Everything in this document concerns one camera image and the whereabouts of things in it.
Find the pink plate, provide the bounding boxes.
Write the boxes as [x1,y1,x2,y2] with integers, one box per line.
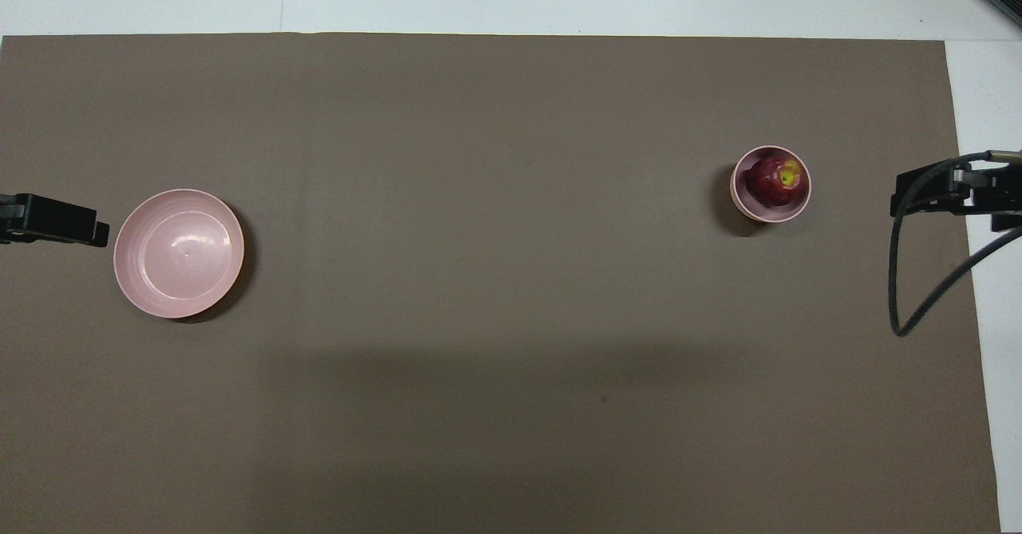
[113,189,245,319]

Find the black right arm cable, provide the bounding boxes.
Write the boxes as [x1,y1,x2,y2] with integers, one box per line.
[889,149,1022,337]

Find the red apple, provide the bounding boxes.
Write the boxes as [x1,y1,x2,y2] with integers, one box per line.
[747,156,804,206]

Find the pink bowl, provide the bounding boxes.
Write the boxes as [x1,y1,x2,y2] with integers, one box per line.
[731,145,812,223]

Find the brown table mat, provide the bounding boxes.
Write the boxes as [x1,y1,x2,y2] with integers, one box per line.
[0,33,1003,534]

